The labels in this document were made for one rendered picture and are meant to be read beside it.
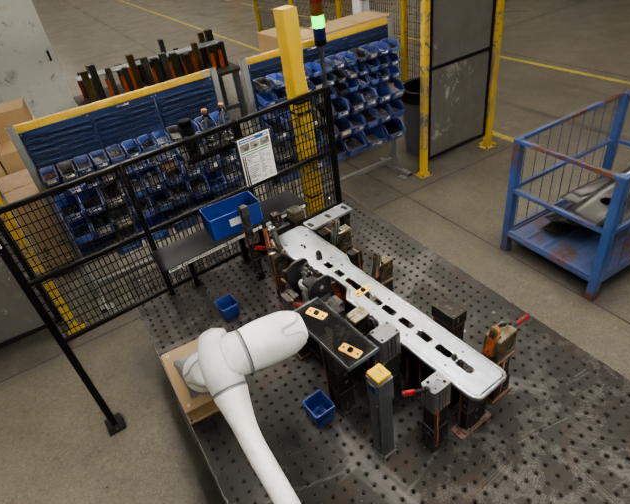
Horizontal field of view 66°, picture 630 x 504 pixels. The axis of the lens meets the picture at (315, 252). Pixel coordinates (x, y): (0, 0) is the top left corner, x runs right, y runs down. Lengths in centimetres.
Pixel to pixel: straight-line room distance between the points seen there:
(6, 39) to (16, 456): 595
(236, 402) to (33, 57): 732
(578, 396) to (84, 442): 270
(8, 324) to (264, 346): 294
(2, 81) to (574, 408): 778
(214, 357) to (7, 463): 240
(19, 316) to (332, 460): 272
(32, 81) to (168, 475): 644
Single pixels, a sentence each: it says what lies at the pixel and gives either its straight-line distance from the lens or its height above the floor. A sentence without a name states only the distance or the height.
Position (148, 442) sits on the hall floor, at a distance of 323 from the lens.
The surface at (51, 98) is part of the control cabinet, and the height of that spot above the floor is 54.
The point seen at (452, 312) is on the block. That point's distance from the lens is 206.
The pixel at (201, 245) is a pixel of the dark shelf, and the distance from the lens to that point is 267.
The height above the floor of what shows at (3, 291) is 56.
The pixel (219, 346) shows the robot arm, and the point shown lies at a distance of 139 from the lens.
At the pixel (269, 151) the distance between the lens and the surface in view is 285.
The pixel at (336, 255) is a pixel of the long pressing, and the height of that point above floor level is 100.
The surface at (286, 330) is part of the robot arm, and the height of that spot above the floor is 148.
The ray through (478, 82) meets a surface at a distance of 531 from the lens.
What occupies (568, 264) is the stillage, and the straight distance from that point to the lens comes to 376.
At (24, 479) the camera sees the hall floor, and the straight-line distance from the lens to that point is 349.
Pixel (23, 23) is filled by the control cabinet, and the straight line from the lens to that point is 822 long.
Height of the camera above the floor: 247
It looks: 37 degrees down
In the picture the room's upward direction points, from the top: 9 degrees counter-clockwise
